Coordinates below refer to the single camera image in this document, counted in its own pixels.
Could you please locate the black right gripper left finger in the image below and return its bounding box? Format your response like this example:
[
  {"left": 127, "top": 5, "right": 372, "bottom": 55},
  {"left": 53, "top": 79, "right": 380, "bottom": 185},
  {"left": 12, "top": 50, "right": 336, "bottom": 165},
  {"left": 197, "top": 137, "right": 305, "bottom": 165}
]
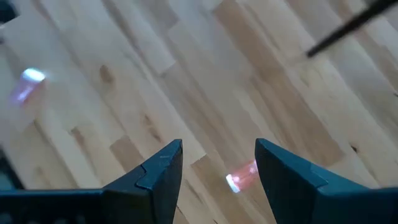
[{"left": 102, "top": 138, "right": 184, "bottom": 224}]

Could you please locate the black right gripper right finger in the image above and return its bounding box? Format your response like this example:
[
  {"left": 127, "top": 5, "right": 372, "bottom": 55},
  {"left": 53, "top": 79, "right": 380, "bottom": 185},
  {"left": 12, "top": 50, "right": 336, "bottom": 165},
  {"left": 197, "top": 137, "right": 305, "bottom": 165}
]
[{"left": 254, "top": 138, "right": 398, "bottom": 224}]

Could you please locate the red medicine bottle white cap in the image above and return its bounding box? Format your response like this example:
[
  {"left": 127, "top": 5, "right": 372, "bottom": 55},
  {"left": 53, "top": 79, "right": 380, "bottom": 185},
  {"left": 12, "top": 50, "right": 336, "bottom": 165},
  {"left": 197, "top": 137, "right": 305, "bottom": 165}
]
[{"left": 225, "top": 159, "right": 259, "bottom": 194}]

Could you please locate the magenta medicine bottle white cap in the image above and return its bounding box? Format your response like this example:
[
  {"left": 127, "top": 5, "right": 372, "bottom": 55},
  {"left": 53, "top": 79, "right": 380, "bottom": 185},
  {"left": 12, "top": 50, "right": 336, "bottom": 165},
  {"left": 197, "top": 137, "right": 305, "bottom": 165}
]
[{"left": 9, "top": 67, "right": 47, "bottom": 106}]

